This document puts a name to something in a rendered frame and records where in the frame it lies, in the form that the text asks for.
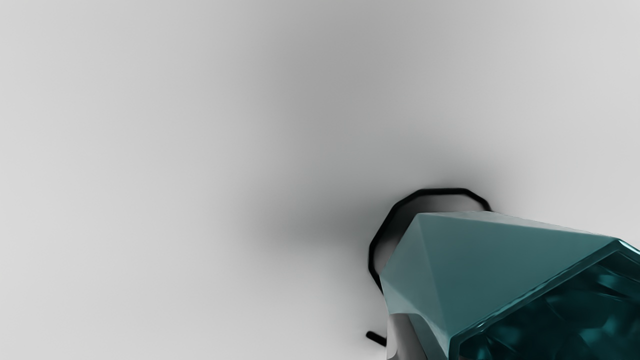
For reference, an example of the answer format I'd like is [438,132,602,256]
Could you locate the teal faceted mug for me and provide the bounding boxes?
[379,210,640,360]

